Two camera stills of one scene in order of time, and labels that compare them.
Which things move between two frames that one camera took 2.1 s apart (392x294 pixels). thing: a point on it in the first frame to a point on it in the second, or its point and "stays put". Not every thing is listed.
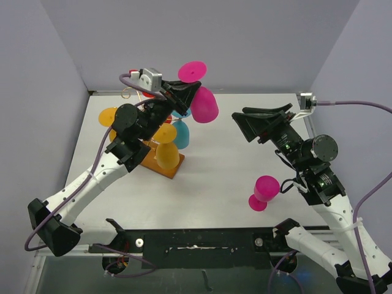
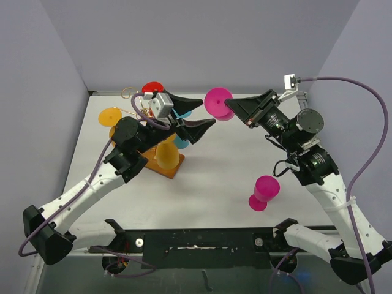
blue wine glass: [182, 138] stays put
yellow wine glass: [106, 116] stays put
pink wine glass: [204, 106] to [214, 104]
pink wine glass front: [266, 188] stays put
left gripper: [187, 89] to [190, 130]
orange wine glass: [168, 154] stays put
